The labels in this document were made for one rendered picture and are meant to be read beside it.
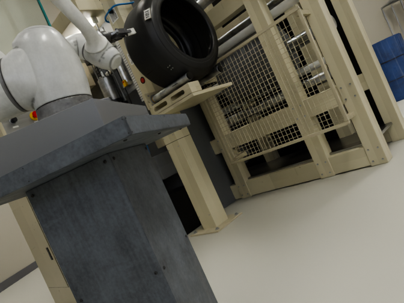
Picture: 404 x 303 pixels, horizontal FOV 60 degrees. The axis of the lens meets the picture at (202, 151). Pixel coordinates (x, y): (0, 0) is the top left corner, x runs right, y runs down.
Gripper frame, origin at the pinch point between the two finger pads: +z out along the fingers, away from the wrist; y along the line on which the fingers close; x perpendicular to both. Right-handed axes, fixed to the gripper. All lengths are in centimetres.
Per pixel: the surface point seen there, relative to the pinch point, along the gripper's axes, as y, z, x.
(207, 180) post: 26, 20, 96
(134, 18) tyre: 0.1, 8.5, -6.6
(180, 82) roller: -3.9, 11.1, 35.2
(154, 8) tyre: -11.5, 13.6, -4.4
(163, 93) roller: 12.1, 11.1, 35.2
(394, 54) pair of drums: -26, 346, 117
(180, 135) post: 26, 19, 62
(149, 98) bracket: 24.0, 9.8, 33.1
